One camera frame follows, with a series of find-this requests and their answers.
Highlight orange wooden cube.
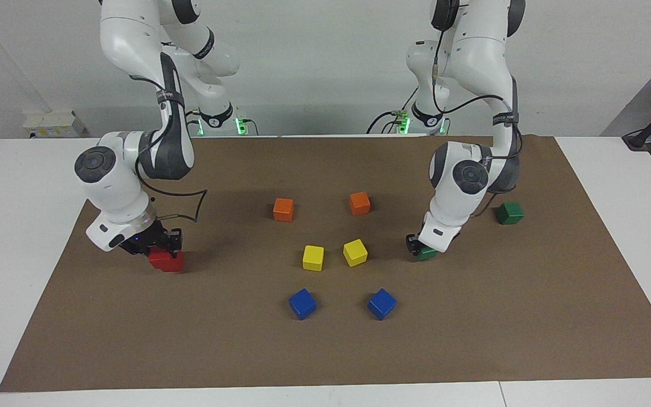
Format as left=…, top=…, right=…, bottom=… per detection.
left=349, top=191, right=372, bottom=217
left=272, top=197, right=295, bottom=223

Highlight black right arm base cables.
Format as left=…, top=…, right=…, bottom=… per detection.
left=181, top=107, right=259, bottom=137

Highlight black right arm gripper cable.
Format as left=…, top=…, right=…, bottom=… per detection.
left=131, top=73, right=209, bottom=224

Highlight brown table mat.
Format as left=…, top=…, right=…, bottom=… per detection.
left=0, top=136, right=651, bottom=393

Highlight black arm gripper cable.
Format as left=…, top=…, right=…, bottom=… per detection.
left=431, top=28, right=524, bottom=218
left=131, top=73, right=209, bottom=224

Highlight white power strip box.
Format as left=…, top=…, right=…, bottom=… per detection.
left=23, top=110, right=87, bottom=139

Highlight black left arm base cables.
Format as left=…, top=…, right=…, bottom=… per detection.
left=366, top=85, right=419, bottom=135

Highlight yellow wooden cube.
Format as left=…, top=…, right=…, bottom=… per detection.
left=302, top=244, right=325, bottom=272
left=342, top=239, right=369, bottom=268

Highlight blue wooden cube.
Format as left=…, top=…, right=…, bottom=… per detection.
left=288, top=288, right=318, bottom=321
left=367, top=288, right=398, bottom=321

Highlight black arm base cables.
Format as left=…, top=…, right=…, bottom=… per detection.
left=366, top=85, right=419, bottom=135
left=181, top=107, right=259, bottom=137

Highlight black left arm gripper cable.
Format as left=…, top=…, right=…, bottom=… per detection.
left=431, top=28, right=524, bottom=218

